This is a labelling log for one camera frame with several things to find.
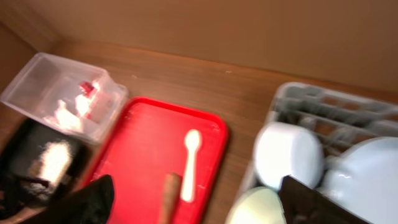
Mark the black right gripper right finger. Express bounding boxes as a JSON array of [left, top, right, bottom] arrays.
[[278, 176, 368, 224]]

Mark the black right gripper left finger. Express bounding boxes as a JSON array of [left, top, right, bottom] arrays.
[[21, 175, 114, 224]]

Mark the pale green rice bowl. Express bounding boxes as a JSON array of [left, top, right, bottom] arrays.
[[225, 187, 287, 224]]

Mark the light blue bowl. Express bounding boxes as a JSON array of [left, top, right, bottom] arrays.
[[253, 122, 324, 191]]

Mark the pile of white rice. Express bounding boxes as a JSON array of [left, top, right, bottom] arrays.
[[29, 140, 72, 188]]

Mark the light blue plate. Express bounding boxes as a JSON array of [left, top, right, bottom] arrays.
[[322, 137, 397, 224]]

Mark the brown root vegetable stick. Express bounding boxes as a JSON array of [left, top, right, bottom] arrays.
[[158, 172, 182, 224]]

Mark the white tissue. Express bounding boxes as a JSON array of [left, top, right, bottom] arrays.
[[43, 80, 100, 133]]

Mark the red sauce packet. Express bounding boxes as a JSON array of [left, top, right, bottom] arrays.
[[79, 80, 97, 121]]

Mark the white plastic spoon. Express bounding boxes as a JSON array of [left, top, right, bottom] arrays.
[[180, 129, 202, 203]]

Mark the black waste tray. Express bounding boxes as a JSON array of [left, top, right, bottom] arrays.
[[1, 119, 90, 220]]

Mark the grey dishwasher rack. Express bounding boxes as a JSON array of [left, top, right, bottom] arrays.
[[236, 81, 398, 200]]

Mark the red plastic tray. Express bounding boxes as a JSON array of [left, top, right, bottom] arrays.
[[83, 97, 229, 224]]

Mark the clear plastic storage box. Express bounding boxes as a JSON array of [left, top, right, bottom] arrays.
[[1, 53, 129, 144]]

